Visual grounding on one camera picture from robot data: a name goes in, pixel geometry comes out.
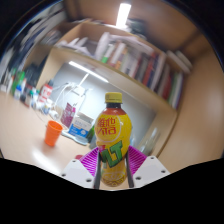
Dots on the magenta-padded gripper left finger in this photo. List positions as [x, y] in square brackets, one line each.
[75, 171]

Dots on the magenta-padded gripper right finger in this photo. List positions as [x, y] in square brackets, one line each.
[151, 170]

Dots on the yellow drink bottle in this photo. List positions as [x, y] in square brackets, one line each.
[113, 133]

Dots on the orange plastic cup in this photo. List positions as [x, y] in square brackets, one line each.
[52, 133]

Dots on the blue white tissue box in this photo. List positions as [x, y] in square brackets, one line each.
[80, 126]

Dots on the pink packet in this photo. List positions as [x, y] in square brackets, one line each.
[68, 115]

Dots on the wooden shelf unit with books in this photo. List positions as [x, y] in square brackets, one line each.
[133, 85]

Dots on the white desk lamp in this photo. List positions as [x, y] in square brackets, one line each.
[86, 70]

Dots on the green box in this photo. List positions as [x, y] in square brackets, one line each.
[18, 83]

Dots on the white ceiling light bar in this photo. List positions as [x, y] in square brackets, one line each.
[123, 15]

